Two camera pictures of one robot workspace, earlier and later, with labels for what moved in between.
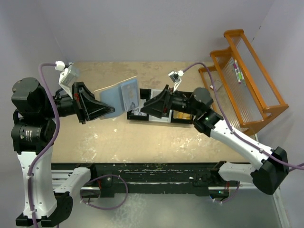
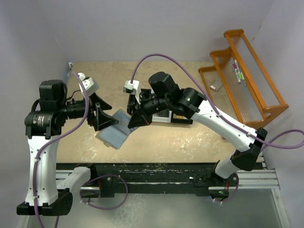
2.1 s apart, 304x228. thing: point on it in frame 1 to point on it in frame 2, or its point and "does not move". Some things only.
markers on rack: x=240 y=75 does not move
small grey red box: x=217 y=84 does not move
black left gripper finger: x=92 y=108 to x=102 y=119
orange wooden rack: x=239 y=84 does not move
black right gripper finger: x=157 y=106 to x=137 y=119
